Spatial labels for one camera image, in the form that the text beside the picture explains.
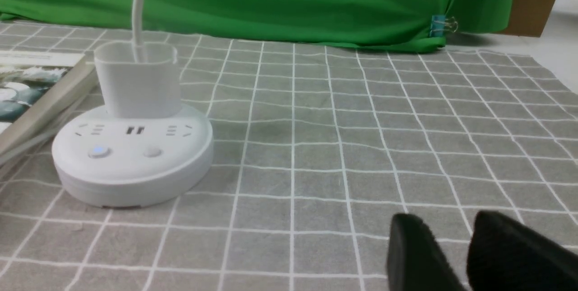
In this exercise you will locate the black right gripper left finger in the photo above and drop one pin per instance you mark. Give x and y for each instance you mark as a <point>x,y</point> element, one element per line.
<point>415,261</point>

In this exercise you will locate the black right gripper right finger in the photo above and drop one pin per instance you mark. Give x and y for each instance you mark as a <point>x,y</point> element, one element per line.
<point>505,255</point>

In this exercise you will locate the grey checked tablecloth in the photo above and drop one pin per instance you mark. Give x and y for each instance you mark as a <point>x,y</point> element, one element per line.
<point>315,149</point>

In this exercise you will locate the blue binder clip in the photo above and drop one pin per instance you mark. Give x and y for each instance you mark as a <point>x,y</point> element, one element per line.
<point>440,24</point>

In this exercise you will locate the white desk lamp with sockets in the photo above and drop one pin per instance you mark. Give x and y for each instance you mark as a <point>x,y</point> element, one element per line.
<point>143,146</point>

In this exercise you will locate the bottom large white book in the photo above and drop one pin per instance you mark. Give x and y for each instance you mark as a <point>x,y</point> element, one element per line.
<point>54,127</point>

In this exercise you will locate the top white textbook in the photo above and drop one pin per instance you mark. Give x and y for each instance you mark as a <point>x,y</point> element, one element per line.
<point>35,87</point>

